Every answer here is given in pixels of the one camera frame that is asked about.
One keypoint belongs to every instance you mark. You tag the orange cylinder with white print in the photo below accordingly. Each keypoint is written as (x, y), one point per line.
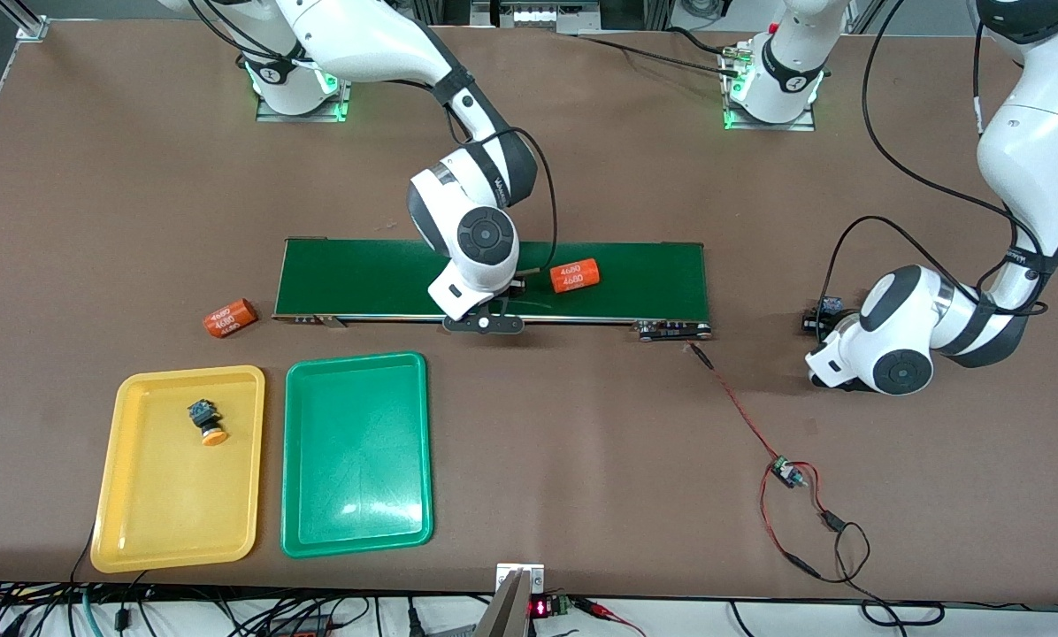
(230, 318)
(576, 276)

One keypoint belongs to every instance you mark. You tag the yellow push button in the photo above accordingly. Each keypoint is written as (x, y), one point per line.
(206, 420)

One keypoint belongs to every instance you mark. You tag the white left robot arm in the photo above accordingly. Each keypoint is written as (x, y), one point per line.
(1033, 150)

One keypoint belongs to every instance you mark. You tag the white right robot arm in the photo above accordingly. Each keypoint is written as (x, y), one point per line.
(361, 40)

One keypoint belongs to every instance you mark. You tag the small speed controller board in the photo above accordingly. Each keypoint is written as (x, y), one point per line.
(785, 471)

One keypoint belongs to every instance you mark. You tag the green conveyor belt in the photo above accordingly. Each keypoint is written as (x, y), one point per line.
(361, 279)

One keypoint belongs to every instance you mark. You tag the green plastic tray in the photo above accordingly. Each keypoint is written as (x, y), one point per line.
(356, 456)

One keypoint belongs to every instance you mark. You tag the silver control box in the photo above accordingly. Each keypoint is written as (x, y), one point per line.
(538, 16)

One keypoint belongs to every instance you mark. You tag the red digit display module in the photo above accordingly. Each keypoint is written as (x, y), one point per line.
(540, 608)

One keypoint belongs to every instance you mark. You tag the silver metal clamp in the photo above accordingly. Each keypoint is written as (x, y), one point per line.
(507, 610)

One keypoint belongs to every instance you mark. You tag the red clip lead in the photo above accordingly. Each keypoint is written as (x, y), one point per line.
(604, 610)

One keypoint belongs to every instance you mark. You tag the yellow plastic tray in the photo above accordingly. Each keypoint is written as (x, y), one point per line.
(157, 504)

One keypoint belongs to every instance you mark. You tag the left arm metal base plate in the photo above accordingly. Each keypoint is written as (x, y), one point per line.
(772, 126)

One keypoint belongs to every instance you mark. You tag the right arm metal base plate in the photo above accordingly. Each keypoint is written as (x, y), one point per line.
(299, 116)

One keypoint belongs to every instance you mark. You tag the aluminium profile bracket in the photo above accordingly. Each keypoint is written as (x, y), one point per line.
(20, 22)

